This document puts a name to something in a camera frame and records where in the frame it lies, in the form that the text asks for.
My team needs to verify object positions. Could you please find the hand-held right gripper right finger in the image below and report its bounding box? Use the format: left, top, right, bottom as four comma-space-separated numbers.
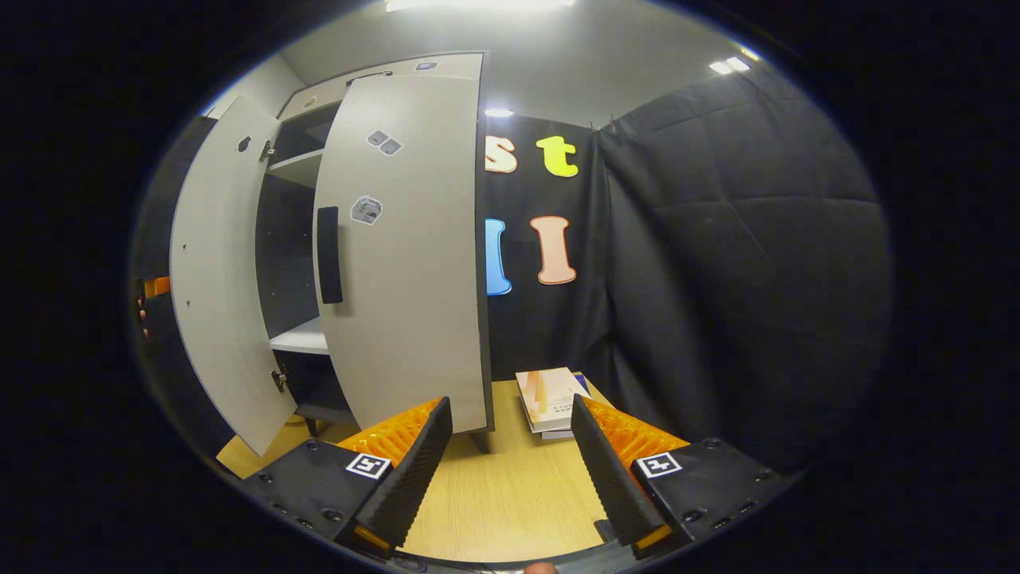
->
569, 394, 802, 563

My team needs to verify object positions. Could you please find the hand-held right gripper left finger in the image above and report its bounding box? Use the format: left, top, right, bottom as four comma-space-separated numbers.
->
237, 396, 454, 559

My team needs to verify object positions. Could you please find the grey cabinet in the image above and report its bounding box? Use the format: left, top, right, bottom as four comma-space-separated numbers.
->
255, 53, 495, 455

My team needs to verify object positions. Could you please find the beige book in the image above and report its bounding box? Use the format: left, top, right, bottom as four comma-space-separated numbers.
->
516, 367, 592, 434

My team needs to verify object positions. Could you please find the black backdrop cloth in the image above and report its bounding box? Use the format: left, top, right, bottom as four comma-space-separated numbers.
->
131, 68, 893, 475

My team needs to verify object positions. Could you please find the large ceiling light panel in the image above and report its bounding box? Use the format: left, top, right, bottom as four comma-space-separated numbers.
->
385, 0, 576, 13

